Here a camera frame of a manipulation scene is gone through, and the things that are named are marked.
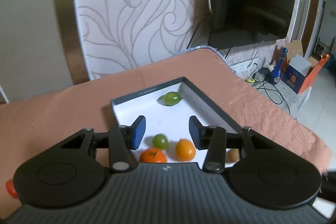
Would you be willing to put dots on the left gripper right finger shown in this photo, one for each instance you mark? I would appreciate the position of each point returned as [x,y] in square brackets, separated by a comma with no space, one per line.
[211,138]

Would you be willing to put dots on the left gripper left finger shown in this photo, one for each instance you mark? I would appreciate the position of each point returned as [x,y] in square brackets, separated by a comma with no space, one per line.
[122,140]

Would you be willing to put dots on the yellow orange kumquat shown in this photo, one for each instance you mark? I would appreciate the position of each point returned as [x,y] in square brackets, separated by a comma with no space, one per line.
[185,150]

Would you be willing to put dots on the orange tangerine with stem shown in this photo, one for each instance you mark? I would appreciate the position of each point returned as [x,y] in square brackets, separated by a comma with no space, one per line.
[152,155]

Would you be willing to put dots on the small green tomato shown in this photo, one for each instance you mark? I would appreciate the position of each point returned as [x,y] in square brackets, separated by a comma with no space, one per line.
[160,141]

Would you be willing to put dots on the large green tomato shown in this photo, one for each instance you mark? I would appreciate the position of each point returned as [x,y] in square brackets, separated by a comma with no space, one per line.
[172,98]

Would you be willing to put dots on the large red apple fruit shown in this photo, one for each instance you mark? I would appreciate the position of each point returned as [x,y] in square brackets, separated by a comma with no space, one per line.
[11,190]

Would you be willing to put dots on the black white shallow box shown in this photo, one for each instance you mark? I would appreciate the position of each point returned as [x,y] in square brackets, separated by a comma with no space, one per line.
[172,121]

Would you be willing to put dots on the blue bottle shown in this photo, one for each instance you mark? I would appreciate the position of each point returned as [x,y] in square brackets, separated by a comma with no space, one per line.
[275,74]

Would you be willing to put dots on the salmon dotted tablecloth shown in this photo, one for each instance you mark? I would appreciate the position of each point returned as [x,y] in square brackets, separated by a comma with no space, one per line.
[55,149]

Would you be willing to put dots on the orange blue cardboard box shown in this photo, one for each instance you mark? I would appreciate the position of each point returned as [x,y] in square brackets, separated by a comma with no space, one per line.
[300,73]

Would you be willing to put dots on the white wall socket strip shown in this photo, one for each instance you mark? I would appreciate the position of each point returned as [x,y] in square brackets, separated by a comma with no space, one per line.
[242,66]

